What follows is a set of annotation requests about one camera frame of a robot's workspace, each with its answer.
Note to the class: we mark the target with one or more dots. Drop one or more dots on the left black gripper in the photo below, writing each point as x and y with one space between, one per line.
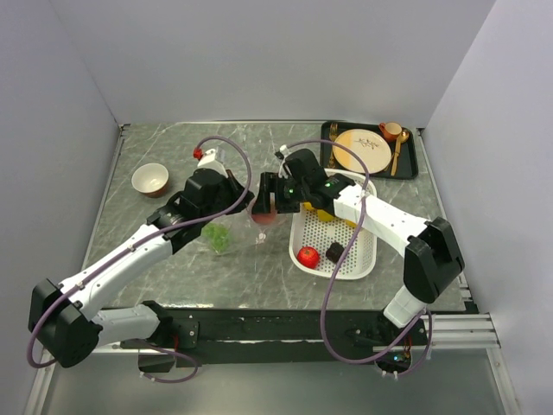
233 185

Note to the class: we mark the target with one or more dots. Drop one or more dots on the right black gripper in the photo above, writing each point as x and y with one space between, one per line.
270 182

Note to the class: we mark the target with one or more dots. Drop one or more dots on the yellow green starfruit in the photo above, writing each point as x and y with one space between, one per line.
323 216

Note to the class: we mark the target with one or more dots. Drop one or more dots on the green grapes bunch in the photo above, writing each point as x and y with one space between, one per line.
218 237

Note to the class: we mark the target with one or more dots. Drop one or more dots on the clear zip top bag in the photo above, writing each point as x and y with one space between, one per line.
244 232

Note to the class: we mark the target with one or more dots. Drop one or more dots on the pink peach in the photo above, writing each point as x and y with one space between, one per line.
264 219

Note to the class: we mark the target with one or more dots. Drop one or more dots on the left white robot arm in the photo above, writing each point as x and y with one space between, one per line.
64 317

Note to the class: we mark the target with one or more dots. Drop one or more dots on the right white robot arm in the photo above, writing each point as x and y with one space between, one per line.
432 257

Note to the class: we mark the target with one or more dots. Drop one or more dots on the white perforated basket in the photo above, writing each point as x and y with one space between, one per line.
308 230

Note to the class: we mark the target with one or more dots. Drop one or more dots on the white brown bowl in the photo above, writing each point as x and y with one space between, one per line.
151 180

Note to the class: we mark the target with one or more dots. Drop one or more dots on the cream orange plate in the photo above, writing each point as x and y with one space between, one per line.
371 148

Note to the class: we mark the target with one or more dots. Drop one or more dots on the black tray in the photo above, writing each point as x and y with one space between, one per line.
407 167

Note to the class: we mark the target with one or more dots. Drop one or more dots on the orange cup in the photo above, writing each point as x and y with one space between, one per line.
390 130

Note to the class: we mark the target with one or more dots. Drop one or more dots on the gold spoon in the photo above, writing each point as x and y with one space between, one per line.
401 138

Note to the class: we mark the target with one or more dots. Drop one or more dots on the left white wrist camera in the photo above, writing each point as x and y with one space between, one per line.
213 159

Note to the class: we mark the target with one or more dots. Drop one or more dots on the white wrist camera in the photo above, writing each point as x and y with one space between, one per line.
282 153
213 159

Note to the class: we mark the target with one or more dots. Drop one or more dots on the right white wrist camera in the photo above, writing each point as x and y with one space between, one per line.
282 153

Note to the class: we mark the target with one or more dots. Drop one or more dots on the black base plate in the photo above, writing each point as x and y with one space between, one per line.
192 338

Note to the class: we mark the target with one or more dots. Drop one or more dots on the aluminium rail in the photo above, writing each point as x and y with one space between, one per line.
142 322

